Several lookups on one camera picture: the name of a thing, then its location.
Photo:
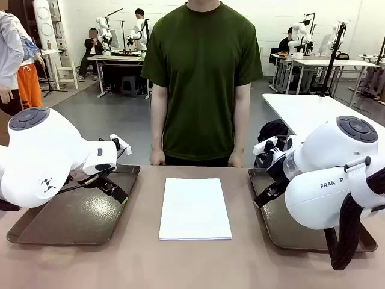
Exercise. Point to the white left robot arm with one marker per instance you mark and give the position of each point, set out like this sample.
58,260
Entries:
39,156

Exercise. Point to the background computer monitor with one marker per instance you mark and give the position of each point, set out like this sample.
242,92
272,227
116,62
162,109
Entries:
325,43

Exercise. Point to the orange shorts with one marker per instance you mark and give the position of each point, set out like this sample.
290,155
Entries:
28,87

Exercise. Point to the person's left hand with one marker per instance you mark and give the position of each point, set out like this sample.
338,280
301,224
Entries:
237,158

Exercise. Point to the long white background table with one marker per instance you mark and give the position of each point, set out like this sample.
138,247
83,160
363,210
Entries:
355,62

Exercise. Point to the white-framed background work table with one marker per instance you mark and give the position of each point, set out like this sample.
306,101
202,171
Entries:
120,58

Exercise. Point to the mannequin in striped shirt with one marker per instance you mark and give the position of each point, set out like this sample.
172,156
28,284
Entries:
9,54

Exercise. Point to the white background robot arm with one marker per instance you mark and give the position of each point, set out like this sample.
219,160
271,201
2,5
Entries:
335,30
139,30
296,28
100,22

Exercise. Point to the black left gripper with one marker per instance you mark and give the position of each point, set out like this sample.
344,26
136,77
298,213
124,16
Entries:
103,180

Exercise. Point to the white standing air conditioner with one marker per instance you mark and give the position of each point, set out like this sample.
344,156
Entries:
45,28

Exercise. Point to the seated person in dark jacket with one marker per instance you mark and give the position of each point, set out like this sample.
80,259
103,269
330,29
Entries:
91,46

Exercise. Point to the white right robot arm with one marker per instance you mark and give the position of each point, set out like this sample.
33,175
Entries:
331,150

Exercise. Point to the black bag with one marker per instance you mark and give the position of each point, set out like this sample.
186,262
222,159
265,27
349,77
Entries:
272,129

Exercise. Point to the person's right hand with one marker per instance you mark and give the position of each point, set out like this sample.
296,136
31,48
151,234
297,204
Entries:
158,157

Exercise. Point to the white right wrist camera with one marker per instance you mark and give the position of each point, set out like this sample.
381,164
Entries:
260,147

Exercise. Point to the person's left forearm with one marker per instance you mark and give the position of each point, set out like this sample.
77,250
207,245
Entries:
241,132

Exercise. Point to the person in green t-shirt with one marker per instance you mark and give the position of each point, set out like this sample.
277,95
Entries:
198,75

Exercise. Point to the white A4 paper stack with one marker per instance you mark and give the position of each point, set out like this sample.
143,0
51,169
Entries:
195,210

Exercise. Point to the brown plastic serving tray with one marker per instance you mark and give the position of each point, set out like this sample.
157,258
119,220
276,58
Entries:
276,219
75,216

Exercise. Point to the person in black t-shirt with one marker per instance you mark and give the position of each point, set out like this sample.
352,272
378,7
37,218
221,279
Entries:
284,45

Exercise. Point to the black camera pole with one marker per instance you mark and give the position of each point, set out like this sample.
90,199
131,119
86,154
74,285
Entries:
331,67

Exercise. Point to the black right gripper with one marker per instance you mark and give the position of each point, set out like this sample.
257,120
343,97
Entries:
276,167

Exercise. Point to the standing person in white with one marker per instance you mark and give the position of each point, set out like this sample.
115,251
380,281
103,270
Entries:
139,15

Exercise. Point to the large white table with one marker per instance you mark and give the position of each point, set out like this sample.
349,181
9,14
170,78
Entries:
300,105

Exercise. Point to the grey plastic stool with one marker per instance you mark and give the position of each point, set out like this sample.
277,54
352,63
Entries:
129,84

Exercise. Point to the person's right forearm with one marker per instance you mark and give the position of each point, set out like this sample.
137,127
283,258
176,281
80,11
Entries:
158,132

